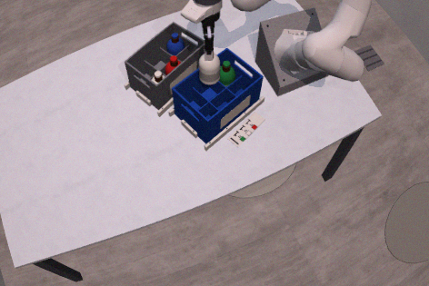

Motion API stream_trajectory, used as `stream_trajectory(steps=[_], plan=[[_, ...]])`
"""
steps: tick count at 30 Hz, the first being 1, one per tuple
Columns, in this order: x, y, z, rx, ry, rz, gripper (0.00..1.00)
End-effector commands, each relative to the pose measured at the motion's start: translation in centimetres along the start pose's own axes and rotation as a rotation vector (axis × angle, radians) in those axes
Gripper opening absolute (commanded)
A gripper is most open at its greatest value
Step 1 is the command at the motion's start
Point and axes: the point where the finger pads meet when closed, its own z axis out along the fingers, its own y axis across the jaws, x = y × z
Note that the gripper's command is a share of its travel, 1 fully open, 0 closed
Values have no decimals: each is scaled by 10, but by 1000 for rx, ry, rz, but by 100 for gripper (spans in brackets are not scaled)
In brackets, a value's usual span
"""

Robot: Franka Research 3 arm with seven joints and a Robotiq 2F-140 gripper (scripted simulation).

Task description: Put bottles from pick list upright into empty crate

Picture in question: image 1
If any white bottle with grey label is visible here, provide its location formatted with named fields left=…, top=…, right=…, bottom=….
left=199, top=54, right=220, bottom=84

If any white paper pick list strip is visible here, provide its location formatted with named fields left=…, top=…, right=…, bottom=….
left=227, top=112, right=265, bottom=147

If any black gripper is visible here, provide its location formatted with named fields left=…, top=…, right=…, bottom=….
left=201, top=12, right=220, bottom=61

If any red bottle with pink label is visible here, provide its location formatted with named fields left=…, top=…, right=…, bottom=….
left=165, top=55, right=181, bottom=75

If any green bottle with pale green label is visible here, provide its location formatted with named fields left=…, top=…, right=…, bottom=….
left=219, top=61, right=235, bottom=87

